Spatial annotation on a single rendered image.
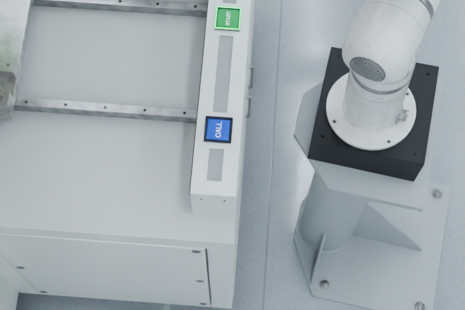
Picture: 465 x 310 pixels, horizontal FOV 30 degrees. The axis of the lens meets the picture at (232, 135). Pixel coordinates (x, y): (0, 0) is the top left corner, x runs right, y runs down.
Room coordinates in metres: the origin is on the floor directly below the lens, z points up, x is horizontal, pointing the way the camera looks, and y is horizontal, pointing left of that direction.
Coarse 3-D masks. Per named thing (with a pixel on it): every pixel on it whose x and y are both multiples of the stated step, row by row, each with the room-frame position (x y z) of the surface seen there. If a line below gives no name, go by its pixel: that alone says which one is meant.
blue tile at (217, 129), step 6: (210, 120) 0.69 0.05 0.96; (216, 120) 0.69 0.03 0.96; (222, 120) 0.69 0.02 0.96; (228, 120) 0.69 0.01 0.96; (210, 126) 0.68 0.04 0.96; (216, 126) 0.68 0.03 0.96; (222, 126) 0.68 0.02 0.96; (228, 126) 0.68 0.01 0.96; (210, 132) 0.67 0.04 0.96; (216, 132) 0.67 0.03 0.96; (222, 132) 0.67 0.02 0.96; (228, 132) 0.67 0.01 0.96; (210, 138) 0.65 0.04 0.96; (216, 138) 0.65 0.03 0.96; (222, 138) 0.65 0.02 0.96; (228, 138) 0.65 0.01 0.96
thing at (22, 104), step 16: (48, 112) 0.77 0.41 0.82; (64, 112) 0.76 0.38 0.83; (80, 112) 0.76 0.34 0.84; (96, 112) 0.76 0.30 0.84; (112, 112) 0.76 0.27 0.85; (128, 112) 0.76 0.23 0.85; (144, 112) 0.76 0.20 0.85; (160, 112) 0.76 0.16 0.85; (176, 112) 0.76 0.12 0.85; (192, 112) 0.76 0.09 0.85
